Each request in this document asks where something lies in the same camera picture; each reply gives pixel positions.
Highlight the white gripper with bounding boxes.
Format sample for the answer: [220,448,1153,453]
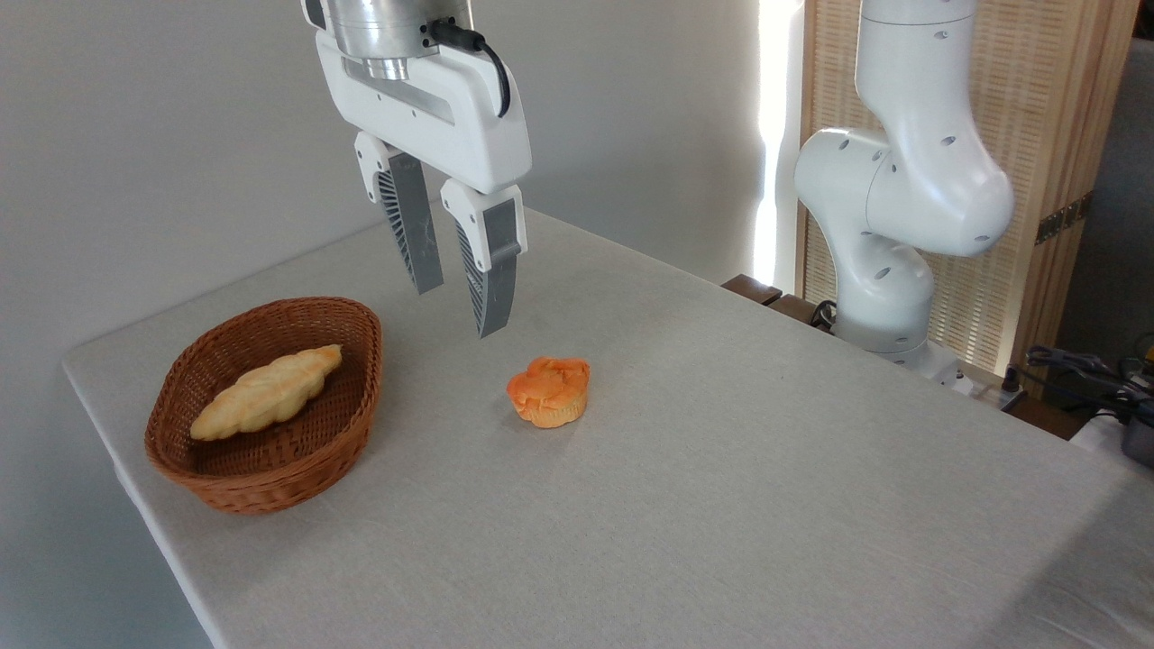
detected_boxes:
[314,32,533,340]

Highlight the braided golden bread loaf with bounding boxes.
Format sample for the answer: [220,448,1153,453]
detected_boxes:
[189,344,344,442]

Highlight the orange muffin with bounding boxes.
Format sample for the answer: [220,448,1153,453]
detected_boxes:
[506,356,591,429]

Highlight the brown wicker basket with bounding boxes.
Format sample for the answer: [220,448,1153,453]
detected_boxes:
[144,297,384,516]

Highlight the beige tablecloth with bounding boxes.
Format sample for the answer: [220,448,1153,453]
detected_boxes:
[61,200,1154,649]

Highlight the white power strip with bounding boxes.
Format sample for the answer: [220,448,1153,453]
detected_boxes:
[938,362,1029,412]

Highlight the wooden slatted folding screen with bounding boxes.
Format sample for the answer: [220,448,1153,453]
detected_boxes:
[798,0,1142,399]

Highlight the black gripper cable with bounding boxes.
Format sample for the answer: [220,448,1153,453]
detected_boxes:
[426,18,512,119]

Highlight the black cable bundle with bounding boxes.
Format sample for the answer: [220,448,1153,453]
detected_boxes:
[1026,344,1154,426]

